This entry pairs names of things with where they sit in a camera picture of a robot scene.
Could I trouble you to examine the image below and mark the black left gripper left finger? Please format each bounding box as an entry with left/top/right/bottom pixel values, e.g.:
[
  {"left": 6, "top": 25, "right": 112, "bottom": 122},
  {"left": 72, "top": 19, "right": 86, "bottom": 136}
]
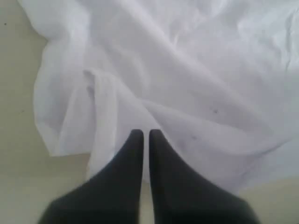
[{"left": 38, "top": 129, "right": 144, "bottom": 224}]

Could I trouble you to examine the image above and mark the white t-shirt red print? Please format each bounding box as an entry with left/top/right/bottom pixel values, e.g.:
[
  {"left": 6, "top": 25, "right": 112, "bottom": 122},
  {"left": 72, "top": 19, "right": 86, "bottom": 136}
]
[{"left": 20, "top": 0, "right": 299, "bottom": 191}]

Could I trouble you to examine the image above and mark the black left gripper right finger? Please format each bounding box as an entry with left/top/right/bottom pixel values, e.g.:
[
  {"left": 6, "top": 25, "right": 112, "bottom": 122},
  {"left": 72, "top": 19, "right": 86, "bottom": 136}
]
[{"left": 149, "top": 130, "right": 259, "bottom": 224}]

